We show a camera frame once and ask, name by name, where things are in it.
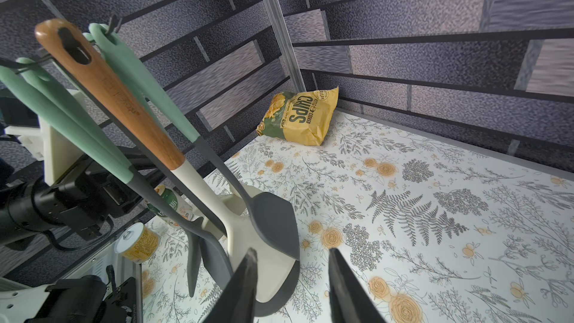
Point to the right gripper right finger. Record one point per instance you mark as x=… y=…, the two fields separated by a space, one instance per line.
x=348 y=300

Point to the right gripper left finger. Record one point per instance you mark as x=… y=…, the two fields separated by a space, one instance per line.
x=238 y=300

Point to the green handle cream utensil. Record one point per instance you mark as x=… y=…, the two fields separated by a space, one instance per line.
x=213 y=255

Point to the green handle grey turner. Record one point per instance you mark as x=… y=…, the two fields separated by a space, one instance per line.
x=272 y=216

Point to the wooden handle white spatula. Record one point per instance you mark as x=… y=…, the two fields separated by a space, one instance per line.
x=277 y=273

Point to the grey utensil rack stand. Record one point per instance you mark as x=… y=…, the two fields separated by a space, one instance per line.
x=113 y=75

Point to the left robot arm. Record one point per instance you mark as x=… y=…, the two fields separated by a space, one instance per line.
x=87 y=199

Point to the green drink can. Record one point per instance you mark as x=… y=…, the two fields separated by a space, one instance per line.
x=175 y=201

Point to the yellow chips bag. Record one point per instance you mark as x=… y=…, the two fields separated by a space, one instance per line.
x=303 y=118

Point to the green handle grey utensil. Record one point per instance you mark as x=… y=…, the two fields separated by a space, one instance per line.
x=51 y=101

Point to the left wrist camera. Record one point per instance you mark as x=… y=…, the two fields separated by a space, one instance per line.
x=44 y=142

